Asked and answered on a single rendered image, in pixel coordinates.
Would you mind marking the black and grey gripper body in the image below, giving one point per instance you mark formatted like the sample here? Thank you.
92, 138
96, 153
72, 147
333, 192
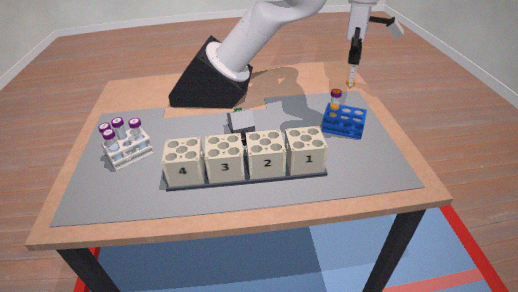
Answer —
359, 17

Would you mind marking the blue tube rack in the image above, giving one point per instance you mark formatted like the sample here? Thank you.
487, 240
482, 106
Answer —
350, 123

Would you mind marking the beige bucket adapter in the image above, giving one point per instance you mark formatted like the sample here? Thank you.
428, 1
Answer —
301, 156
228, 165
181, 165
266, 154

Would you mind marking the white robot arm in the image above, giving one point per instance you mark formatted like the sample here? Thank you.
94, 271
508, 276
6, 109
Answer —
258, 25

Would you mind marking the white tube rack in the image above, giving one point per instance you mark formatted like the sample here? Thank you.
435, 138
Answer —
129, 152

